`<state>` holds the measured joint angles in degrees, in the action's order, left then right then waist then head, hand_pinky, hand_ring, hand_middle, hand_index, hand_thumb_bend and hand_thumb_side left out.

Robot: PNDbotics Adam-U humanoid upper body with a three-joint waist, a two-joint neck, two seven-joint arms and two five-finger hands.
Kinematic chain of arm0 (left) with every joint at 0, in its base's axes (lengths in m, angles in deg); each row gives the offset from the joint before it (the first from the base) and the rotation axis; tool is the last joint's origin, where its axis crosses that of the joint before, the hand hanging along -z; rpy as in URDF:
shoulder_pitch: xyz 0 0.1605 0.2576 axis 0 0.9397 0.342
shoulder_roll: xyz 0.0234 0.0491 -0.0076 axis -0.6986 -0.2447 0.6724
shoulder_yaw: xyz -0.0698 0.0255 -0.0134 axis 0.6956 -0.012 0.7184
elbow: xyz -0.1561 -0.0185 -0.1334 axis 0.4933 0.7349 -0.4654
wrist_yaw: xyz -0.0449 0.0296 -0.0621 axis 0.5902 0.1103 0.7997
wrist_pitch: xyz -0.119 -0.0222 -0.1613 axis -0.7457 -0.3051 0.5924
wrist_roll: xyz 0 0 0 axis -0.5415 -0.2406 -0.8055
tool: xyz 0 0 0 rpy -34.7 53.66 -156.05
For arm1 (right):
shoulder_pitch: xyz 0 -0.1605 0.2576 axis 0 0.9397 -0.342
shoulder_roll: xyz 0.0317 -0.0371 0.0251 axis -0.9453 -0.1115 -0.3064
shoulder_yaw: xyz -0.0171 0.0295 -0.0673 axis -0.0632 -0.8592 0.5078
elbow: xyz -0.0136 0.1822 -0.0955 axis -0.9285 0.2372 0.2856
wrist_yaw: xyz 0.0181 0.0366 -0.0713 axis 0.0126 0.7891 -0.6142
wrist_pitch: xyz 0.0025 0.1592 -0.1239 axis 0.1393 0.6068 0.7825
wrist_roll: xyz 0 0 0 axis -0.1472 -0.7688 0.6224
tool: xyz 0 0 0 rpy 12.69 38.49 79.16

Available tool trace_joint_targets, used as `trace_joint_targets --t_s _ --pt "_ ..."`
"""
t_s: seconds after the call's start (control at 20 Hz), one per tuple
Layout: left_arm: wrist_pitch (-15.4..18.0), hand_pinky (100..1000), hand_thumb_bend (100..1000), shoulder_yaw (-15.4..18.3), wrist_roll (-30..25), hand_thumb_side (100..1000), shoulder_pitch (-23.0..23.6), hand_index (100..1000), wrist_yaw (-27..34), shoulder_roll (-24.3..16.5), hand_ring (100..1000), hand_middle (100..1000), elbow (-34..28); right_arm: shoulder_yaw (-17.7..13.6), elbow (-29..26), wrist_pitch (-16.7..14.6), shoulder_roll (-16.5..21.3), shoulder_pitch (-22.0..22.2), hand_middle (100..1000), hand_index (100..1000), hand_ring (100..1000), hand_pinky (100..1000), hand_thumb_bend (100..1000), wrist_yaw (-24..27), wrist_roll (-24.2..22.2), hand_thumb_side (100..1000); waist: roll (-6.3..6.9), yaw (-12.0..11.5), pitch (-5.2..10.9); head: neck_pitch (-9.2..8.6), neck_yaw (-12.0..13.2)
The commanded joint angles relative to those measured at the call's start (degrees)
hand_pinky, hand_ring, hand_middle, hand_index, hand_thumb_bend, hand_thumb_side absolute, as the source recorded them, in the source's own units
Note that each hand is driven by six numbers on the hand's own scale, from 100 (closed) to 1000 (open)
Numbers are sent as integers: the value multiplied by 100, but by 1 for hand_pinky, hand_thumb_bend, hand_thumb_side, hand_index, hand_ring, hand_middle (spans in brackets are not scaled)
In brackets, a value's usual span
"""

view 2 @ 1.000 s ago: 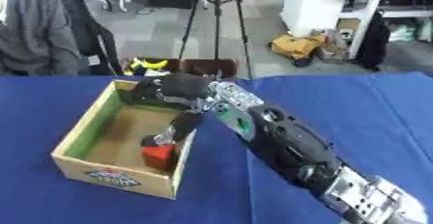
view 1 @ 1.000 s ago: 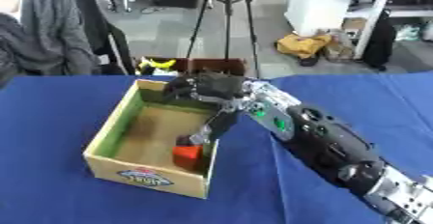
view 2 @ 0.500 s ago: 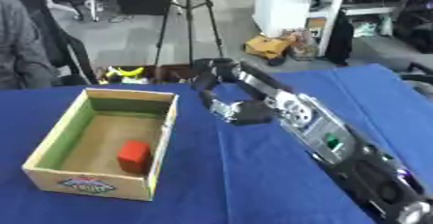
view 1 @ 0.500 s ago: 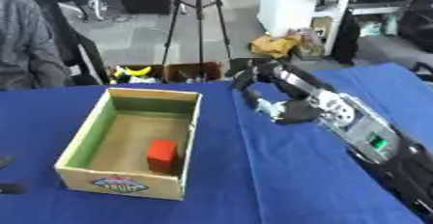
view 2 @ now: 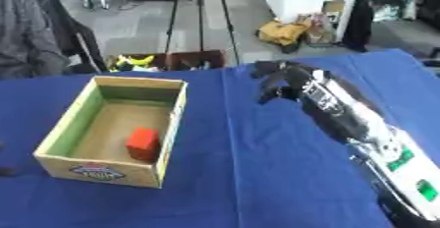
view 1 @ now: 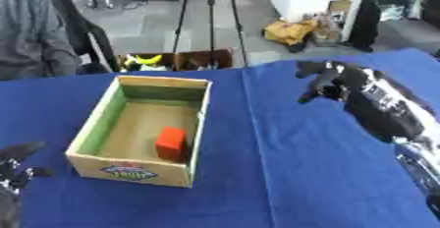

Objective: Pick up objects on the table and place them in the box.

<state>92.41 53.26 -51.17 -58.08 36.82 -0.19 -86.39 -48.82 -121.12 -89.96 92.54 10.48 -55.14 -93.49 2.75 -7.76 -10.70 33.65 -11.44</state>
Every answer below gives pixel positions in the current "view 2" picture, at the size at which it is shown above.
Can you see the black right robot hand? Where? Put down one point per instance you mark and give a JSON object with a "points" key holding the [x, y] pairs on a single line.
{"points": [[289, 74]]}

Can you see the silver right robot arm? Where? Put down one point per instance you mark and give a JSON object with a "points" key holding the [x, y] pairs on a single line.
{"points": [[366, 130]]}

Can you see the brown box with toys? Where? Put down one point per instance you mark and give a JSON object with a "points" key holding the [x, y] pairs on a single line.
{"points": [[166, 61]]}

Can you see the tan cardboard box green inside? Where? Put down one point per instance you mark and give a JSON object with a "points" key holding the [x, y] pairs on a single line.
{"points": [[117, 130]]}

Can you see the yellow bag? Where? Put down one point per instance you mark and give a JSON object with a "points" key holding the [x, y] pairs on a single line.
{"points": [[283, 32]]}

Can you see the black hanging garment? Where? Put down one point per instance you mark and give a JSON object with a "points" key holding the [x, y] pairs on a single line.
{"points": [[358, 25]]}

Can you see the black tripod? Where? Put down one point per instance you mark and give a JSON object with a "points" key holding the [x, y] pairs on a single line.
{"points": [[200, 12]]}

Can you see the red block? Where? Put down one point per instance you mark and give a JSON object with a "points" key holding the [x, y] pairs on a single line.
{"points": [[143, 142]]}

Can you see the person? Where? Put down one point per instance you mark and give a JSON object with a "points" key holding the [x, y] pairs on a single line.
{"points": [[28, 32]]}

